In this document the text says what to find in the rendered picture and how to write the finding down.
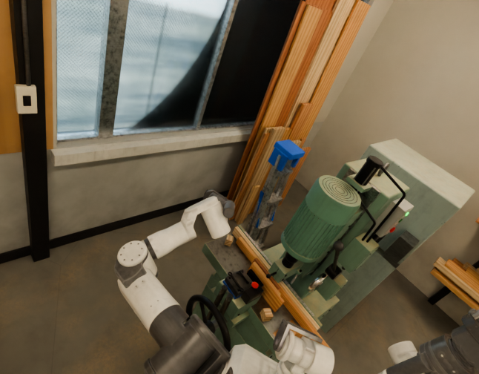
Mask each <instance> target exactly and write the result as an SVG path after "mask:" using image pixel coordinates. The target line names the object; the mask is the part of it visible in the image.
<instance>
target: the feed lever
mask: <svg viewBox="0 0 479 374"><path fill-rule="evenodd" d="M333 248H334V250H335V255H334V262H333V263H332V264H331V265H330V266H328V267H327V268H326V270H325V273H326V274H327V275H328V276H329V277H330V278H331V279H332V280H334V279H336V278H337V277H338V276H339V275H340V274H341V273H342V272H343V270H342V269H341V268H340V267H339V266H338V265H337V261H338V257H339V253H340V252H341V251H342V250H343V249H344V244H343V242H341V241H335V242H334V244H333Z"/></svg>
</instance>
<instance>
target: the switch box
mask: <svg viewBox="0 0 479 374"><path fill-rule="evenodd" d="M399 199H400V198H399ZM399 199H397V200H395V201H393V202H392V203H391V204H390V205H389V206H388V207H387V208H386V210H385V211H384V212H383V213H382V214H381V215H380V216H379V217H378V218H377V219H376V220H375V221H376V225H375V227H374V228H373V229H372V231H374V230H375V229H376V228H377V227H378V226H379V225H380V223H381V222H382V221H383V219H384V218H385V217H386V215H387V214H388V213H389V212H390V211H391V210H392V208H393V207H394V206H395V205H396V203H397V202H398V201H399ZM413 207H414V206H413V205H412V204H411V203H409V202H408V201H407V200H405V199H403V201H402V202H401V203H400V205H399V206H398V207H397V208H396V209H395V210H394V211H393V213H392V214H391V215H390V217H389V218H388V219H387V220H386V222H385V223H384V224H383V225H382V226H381V227H380V229H379V230H378V231H377V232H376V234H377V235H378V236H379V237H383V236H384V235H386V234H388V232H390V230H391V229H392V228H393V227H395V226H396V225H397V224H398V223H397V222H398V221H399V220H400V219H401V218H404V217H405V216H404V215H405V214H406V213H407V212H410V211H411V210H412V209H413ZM396 223H397V224H396ZM395 224H396V225H395Z"/></svg>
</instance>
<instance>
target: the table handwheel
mask: <svg viewBox="0 0 479 374"><path fill-rule="evenodd" d="M197 301H199V305H200V309H201V312H202V320H203V323H204V324H205V325H206V326H207V327H208V328H209V330H210V331H212V333H213V334H214V333H215V329H217V328H220V331H221V333H222V339H223V343H224V347H225V348H226V349H227V351H229V352H230V351H231V339H230V335H229V331H228V328H227V325H226V323H228V322H227V320H226V319H225V317H224V316H222V314H221V313H220V311H219V310H218V308H217V307H216V306H215V304H214V303H213V302H212V301H211V300H210V299H208V298H207V297H205V296H204V295H193V296H191V297H190V299H189V300H188V303H187V306H186V313H187V314H188V315H189V317H188V318H187V321H188V320H189V319H190V317H191V316H192V309H193V305H194V303H195V302H197ZM204 305H206V306H207V307H208V309H209V310H210V311H211V313H212V314H213V316H214V317H215V320H213V321H209V320H207V318H206V314H205V307H204Z"/></svg>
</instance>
